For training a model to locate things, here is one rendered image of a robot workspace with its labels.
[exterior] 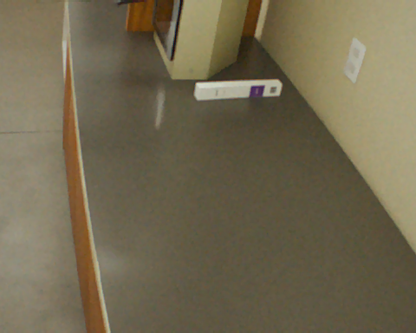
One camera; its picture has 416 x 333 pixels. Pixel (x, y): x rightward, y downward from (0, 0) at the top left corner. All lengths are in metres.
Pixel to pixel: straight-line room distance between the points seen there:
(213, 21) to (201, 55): 0.11
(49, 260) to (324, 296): 1.48
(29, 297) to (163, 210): 1.14
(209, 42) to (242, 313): 0.89
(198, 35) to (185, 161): 0.45
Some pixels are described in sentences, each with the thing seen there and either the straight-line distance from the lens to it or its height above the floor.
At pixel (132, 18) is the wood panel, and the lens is 1.94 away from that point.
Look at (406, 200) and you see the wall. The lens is 1.33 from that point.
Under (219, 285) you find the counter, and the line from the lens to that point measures 1.02.
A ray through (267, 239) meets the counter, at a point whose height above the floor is 0.94.
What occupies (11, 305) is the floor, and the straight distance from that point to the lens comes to 2.17.
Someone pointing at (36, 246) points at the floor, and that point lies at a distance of 2.38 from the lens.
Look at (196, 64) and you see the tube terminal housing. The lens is 1.64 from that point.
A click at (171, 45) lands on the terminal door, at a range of 1.62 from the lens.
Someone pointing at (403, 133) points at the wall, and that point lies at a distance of 1.33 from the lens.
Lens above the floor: 1.69
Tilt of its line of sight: 35 degrees down
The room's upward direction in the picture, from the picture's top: 12 degrees clockwise
